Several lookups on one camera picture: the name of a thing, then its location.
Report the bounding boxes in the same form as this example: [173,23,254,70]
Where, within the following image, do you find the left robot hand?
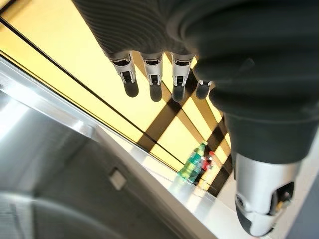
[71,0,319,238]

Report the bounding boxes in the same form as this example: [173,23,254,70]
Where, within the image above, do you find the red-capped dark soda bottle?
[201,151,216,172]

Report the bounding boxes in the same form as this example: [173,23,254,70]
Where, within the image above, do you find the green plastic bottle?
[178,140,209,184]

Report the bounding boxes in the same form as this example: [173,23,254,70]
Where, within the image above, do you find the yellow wooden cabinet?
[0,0,233,198]

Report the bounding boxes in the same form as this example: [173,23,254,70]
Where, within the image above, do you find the white countertop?
[92,124,255,239]

